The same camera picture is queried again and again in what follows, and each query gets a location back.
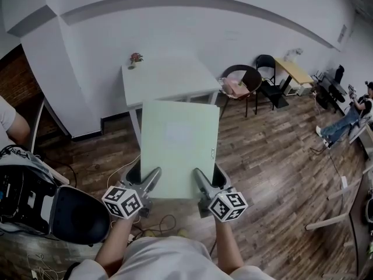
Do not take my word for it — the black equipment with cables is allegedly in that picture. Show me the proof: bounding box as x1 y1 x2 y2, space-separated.
0 145 58 236

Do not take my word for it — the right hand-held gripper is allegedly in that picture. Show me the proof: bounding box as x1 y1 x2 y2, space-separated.
193 167 249 225

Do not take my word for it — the white storage box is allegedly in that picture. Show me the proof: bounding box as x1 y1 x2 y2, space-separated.
283 79 313 97

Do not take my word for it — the grey shell black chair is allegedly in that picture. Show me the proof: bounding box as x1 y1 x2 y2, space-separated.
48 184 111 246

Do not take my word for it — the black office chair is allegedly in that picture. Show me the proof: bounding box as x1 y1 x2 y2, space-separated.
316 64 348 111

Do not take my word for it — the white flower plant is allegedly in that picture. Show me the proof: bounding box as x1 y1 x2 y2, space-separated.
283 47 304 62

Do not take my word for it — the white table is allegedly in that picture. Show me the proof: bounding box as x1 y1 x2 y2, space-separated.
120 55 224 151

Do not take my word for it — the person's white shirt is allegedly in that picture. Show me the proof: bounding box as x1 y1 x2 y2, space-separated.
68 236 276 280

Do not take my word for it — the person's left forearm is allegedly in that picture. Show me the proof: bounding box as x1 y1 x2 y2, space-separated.
94 214 141 277

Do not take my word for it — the pink bag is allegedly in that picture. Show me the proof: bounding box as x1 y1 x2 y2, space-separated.
221 76 251 98

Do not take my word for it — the person's right forearm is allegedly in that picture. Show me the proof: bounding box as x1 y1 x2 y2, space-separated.
213 217 245 277

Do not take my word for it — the white floor cable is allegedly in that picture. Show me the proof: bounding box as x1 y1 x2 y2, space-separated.
106 155 141 192

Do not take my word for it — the black folding chair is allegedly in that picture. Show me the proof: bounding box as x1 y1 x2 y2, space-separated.
255 54 290 116

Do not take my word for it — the light green item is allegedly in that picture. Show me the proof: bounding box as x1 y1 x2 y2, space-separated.
140 100 221 200

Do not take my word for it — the yellow wooden side table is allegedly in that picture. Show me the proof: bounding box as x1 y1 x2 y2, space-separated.
273 57 315 96

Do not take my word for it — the light wooden desk frame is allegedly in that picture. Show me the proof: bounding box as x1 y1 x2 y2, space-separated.
305 125 373 232

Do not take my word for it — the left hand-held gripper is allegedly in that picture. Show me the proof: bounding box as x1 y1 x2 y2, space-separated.
101 166 163 221

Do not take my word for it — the red flower pot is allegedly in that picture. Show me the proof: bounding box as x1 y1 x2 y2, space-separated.
127 52 145 71

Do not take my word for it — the brown round chair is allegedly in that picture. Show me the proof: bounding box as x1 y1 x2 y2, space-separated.
222 64 263 118

